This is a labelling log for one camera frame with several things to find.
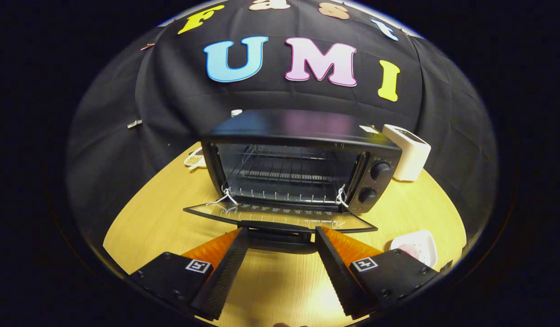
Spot black toaster oven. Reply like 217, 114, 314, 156
183, 109, 403, 255

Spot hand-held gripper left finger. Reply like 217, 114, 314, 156
129, 227, 249, 321

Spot white square plate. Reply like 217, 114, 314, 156
391, 230, 438, 268

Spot cream pop-up toaster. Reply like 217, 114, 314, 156
382, 124, 431, 182

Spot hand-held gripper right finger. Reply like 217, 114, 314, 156
315, 226, 453, 318

